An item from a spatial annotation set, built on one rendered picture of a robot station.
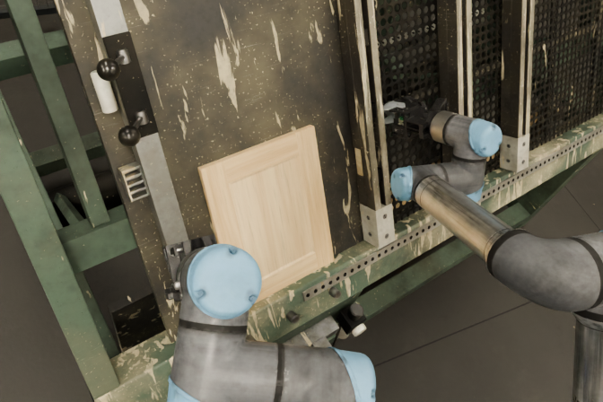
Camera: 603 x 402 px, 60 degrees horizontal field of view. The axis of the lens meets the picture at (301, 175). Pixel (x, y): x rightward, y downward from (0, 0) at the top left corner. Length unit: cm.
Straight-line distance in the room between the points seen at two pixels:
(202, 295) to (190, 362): 7
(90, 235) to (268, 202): 41
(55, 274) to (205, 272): 62
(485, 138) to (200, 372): 81
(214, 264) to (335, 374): 17
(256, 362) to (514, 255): 48
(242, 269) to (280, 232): 80
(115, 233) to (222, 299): 70
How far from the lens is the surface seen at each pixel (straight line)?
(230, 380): 58
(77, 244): 121
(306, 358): 59
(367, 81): 131
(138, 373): 132
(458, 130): 121
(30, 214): 108
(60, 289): 115
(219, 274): 55
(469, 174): 122
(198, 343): 57
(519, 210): 288
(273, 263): 137
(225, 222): 125
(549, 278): 89
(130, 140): 96
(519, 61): 177
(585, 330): 101
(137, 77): 105
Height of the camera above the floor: 217
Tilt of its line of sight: 52 degrees down
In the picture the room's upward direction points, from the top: 17 degrees clockwise
